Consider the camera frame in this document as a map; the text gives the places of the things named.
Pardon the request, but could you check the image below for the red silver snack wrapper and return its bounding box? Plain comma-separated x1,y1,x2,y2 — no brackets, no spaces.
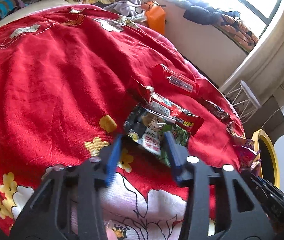
127,79,204,135

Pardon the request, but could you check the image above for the person's left hand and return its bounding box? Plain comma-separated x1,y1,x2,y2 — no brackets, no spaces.
105,228,117,240

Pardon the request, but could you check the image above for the dark jacket on windowsill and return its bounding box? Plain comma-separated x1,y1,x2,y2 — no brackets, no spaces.
183,5,221,25

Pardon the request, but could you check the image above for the yellow rimmed black trash bin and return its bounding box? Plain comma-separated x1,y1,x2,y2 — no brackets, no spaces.
252,129,280,188

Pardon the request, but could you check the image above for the red floral blanket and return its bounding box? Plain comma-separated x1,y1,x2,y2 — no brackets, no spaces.
0,5,244,235

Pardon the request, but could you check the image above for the white wire frame stool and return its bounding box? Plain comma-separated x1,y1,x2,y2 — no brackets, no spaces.
224,80,261,124

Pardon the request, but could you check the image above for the red rectangular snack box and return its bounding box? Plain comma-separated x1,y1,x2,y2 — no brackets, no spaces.
152,64,199,98

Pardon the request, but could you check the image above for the cream curtain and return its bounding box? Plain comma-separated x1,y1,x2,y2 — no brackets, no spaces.
219,0,284,103

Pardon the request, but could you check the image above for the purple cartoon snack wrapper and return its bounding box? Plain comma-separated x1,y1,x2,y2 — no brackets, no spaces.
226,121,261,176

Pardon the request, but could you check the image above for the green black snack packet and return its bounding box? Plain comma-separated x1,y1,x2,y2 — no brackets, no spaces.
123,104,190,166

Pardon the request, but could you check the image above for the beige bed mattress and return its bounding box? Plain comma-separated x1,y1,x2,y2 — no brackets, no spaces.
0,0,70,27

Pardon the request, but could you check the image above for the lavender white clothes pile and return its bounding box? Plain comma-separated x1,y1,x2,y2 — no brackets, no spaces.
103,0,143,16

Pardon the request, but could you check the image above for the orange plastic bag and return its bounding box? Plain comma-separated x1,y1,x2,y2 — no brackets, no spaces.
141,1,166,35

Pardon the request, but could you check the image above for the dark candy wrapper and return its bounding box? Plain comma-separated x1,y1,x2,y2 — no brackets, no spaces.
203,100,230,121

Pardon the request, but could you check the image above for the white power cable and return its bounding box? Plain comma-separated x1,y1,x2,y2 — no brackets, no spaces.
260,102,284,131

